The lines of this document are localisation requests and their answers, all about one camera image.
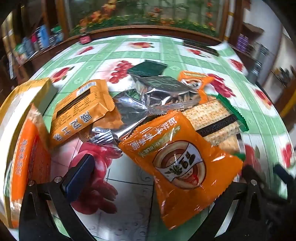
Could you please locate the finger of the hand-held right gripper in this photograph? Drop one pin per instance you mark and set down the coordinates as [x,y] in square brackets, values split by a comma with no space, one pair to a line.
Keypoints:
[283,173]
[252,172]

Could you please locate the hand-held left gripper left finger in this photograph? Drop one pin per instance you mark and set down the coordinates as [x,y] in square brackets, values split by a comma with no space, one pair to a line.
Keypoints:
[78,173]

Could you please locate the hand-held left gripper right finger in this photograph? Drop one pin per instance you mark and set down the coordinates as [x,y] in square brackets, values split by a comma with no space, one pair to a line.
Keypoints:
[231,194]

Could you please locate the orange packet with cup print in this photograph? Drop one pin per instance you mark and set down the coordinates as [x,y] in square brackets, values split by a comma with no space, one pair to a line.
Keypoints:
[180,166]

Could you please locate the orange packet with barcode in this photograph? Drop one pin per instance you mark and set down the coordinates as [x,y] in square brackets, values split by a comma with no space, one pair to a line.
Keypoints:
[78,109]

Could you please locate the cracker packet with black band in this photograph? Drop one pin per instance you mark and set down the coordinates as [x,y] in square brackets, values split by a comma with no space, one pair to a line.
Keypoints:
[208,118]

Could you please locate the silver foil packet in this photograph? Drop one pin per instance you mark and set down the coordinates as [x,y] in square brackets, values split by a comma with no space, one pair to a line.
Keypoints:
[166,90]
[129,115]

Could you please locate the yellow-rimmed white tray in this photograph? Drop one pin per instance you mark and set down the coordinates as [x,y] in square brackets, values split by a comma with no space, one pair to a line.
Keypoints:
[23,97]

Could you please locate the green checked fruit tablecloth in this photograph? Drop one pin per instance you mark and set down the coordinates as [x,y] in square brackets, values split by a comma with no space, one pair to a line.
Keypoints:
[129,190]

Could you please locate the white wooden shelf unit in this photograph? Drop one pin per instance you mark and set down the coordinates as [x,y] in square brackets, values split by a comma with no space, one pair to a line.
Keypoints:
[286,97]

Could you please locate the small orange packet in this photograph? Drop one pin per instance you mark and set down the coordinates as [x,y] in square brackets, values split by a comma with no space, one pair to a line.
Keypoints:
[196,80]

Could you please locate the dark green packet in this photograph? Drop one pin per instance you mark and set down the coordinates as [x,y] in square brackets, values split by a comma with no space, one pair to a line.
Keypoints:
[145,68]

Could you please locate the wooden cabinet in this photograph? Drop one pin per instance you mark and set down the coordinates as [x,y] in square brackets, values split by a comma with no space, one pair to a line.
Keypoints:
[57,48]

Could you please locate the purple can pack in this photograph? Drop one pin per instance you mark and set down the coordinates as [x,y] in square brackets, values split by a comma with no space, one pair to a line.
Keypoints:
[242,41]

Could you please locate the small red jar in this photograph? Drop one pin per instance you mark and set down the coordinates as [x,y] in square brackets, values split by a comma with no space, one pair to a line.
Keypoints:
[84,39]

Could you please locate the black remote control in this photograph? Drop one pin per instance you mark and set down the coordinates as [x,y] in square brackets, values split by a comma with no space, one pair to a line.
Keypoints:
[200,47]

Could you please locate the row of bottles on shelf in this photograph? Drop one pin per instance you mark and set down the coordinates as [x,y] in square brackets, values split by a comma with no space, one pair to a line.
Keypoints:
[39,40]

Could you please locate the flower wall mural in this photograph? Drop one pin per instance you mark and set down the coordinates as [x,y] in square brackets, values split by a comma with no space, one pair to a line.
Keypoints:
[148,14]

